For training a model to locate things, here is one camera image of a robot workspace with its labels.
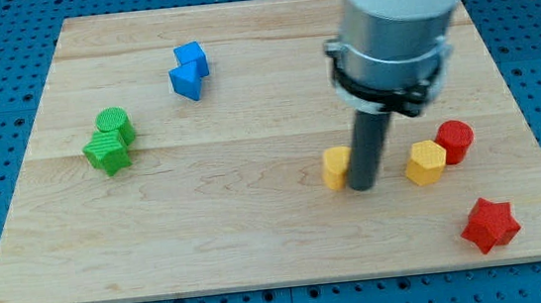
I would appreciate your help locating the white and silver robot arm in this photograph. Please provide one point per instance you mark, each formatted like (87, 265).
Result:
(390, 55)

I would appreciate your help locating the yellow hexagon block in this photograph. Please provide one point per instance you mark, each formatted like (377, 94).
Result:
(426, 163)

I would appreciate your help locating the yellow rounded block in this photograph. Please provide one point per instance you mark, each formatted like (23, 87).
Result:
(335, 165)

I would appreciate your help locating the light wooden board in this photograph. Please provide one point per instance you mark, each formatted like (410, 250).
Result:
(225, 194)

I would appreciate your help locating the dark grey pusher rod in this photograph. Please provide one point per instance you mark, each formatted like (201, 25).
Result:
(368, 139)

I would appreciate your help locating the blue cube block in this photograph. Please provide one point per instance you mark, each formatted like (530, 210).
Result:
(192, 51)

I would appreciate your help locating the green cylinder block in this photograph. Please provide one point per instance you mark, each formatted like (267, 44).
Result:
(116, 119)

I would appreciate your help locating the green star block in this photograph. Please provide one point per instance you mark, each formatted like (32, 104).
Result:
(107, 151)

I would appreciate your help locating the red cylinder block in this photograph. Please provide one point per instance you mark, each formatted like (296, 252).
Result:
(455, 137)

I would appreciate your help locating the red star block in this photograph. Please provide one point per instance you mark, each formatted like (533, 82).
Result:
(490, 225)

